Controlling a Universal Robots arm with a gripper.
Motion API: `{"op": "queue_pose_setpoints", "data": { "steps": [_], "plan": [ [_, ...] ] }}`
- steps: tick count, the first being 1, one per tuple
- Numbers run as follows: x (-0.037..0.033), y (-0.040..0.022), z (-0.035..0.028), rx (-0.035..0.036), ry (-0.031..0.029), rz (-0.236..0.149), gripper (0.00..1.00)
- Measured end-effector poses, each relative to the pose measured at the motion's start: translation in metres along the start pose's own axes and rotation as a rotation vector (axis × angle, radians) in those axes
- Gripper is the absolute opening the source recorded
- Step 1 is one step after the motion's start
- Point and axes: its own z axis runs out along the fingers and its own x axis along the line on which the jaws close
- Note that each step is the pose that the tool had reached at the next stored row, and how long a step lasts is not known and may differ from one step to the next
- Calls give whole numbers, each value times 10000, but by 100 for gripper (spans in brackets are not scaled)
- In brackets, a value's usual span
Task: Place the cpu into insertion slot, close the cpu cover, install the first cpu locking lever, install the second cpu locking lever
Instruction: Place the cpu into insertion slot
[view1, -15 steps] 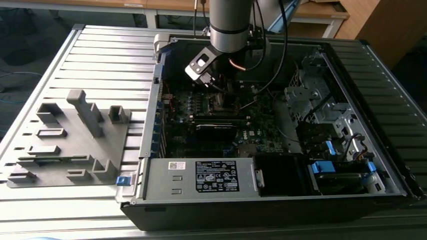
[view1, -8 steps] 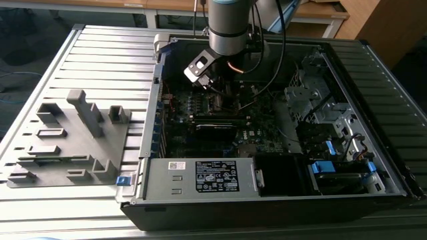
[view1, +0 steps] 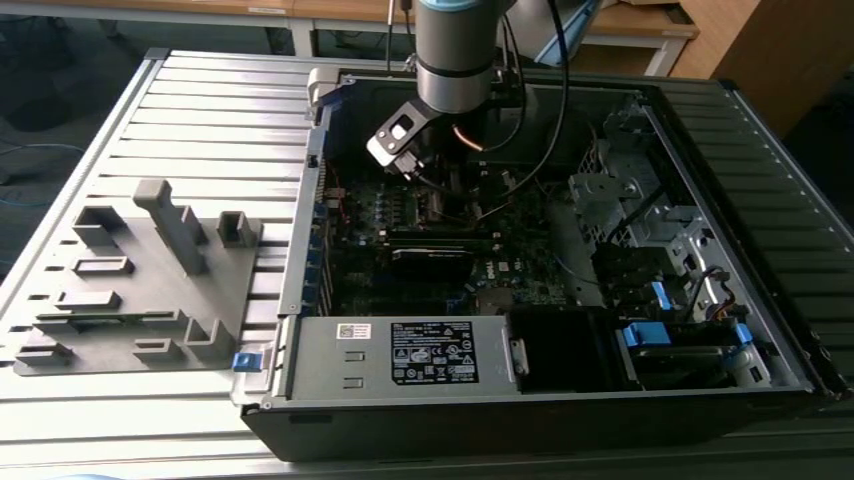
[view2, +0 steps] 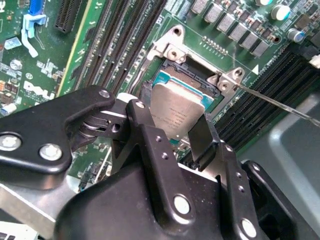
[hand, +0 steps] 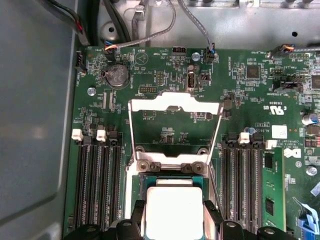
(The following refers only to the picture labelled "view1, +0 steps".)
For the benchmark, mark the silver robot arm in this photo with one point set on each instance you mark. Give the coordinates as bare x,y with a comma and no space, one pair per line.
454,50

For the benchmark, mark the black RAM slot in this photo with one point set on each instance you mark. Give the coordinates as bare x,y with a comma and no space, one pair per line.
407,233
440,242

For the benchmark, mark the black graphics card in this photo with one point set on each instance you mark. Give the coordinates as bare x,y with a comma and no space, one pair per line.
430,272

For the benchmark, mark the green motherboard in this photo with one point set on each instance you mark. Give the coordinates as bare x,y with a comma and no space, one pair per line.
527,250

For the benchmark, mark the silver metal drive cage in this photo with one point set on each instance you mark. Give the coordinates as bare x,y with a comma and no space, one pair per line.
600,192

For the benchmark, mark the brown chipset heatsink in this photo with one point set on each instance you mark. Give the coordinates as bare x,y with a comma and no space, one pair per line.
496,298

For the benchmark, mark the blue card retainer strip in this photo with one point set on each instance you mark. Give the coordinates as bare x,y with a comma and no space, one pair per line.
315,260

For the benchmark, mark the grey plastic case latch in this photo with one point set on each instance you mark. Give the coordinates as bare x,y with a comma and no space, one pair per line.
323,82

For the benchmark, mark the black plastic fan housing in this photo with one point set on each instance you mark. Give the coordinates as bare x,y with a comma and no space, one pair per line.
560,350

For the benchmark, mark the narrow blue plastic clip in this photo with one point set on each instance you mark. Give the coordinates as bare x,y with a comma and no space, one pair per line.
742,335
660,295

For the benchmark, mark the wooden desk with white legs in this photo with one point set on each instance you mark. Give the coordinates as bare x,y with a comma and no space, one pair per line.
640,30
133,6

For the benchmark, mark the grey power supply unit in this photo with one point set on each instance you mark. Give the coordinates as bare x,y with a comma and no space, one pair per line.
320,380

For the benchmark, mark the blue plastic case latch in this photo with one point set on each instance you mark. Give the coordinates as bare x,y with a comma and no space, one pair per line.
245,362

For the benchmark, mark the grey parts rack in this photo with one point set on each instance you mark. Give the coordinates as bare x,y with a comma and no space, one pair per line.
153,300

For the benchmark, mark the black hard disk drive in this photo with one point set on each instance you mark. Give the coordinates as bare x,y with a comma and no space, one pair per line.
674,367

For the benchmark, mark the black and silver PC case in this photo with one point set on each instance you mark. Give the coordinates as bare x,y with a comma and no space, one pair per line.
467,435

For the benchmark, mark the wooden cabinet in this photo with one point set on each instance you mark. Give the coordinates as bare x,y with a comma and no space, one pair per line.
781,50

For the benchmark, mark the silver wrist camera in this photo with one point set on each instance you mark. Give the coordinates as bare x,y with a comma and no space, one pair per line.
400,132

